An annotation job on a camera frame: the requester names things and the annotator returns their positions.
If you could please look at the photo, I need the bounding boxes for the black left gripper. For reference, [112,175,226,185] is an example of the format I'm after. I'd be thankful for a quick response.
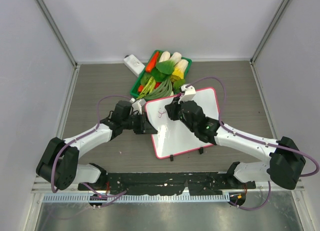
[122,111,157,135]

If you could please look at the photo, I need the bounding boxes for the pink framed whiteboard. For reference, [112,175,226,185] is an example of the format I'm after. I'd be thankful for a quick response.
[144,87,219,159]

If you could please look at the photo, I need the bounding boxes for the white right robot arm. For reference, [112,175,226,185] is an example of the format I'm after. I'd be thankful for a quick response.
[165,97,306,190]

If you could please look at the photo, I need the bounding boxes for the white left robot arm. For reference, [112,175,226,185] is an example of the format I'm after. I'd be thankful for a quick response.
[36,99,158,193]

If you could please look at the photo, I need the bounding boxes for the green plastic vegetable tray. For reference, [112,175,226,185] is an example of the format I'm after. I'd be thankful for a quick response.
[130,50,192,99]

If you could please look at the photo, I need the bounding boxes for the green toy long beans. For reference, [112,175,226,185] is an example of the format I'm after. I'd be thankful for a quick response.
[143,79,173,101]

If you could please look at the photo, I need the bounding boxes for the light green toy celery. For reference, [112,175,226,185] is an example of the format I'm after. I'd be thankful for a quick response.
[137,76,156,99]

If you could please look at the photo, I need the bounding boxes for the round green toy leaf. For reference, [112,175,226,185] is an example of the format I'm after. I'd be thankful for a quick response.
[172,79,186,94]

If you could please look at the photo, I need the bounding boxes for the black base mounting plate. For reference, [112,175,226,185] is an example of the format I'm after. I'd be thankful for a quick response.
[89,172,256,196]

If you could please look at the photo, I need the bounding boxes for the white yellow toy cabbage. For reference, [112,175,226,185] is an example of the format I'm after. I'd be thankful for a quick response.
[170,59,189,82]

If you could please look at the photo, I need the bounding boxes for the orange toy carrot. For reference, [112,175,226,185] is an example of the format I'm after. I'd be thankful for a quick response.
[145,51,159,73]

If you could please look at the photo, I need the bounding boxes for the white rectangular bottle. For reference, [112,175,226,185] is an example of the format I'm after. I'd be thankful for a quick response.
[123,54,145,77]

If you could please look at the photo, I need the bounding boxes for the white toy cabbage left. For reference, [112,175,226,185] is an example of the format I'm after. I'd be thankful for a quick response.
[158,51,171,63]

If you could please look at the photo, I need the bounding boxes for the white toy cabbage middle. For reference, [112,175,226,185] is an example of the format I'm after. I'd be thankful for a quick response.
[169,52,182,66]

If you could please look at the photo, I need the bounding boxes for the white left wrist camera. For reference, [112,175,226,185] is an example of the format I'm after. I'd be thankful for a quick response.
[129,97,146,114]

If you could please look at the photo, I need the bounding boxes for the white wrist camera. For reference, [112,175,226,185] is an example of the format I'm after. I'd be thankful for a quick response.
[179,84,196,103]
[129,97,146,114]

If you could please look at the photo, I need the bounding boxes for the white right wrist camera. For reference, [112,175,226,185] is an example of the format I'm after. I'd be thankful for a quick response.
[179,84,196,103]

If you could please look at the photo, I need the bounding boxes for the white slotted cable duct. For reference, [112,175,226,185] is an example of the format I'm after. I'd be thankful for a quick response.
[42,192,230,203]

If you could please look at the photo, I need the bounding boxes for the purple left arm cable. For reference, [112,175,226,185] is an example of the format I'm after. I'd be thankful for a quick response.
[50,94,135,207]

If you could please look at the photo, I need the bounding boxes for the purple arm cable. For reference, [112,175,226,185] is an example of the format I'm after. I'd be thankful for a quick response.
[50,94,135,207]
[174,76,320,211]

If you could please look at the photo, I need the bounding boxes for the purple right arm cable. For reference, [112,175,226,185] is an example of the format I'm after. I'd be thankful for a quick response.
[174,76,320,211]

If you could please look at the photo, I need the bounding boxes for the aluminium frame rail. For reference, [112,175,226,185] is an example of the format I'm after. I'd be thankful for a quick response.
[31,176,78,193]

